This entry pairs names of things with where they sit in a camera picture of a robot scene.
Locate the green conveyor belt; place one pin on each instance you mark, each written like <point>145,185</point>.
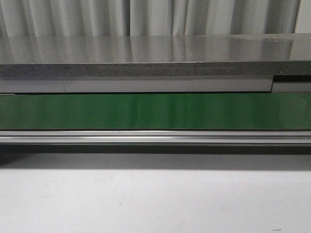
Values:
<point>209,111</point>

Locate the grey stone slab bench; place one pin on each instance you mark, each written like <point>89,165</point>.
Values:
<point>127,56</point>

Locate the white pleated curtain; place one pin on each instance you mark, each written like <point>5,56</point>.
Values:
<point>152,17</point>

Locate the grey rear conveyor rail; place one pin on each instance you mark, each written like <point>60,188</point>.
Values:
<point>157,84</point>

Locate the aluminium front conveyor rail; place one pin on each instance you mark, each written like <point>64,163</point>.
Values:
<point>295,137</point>

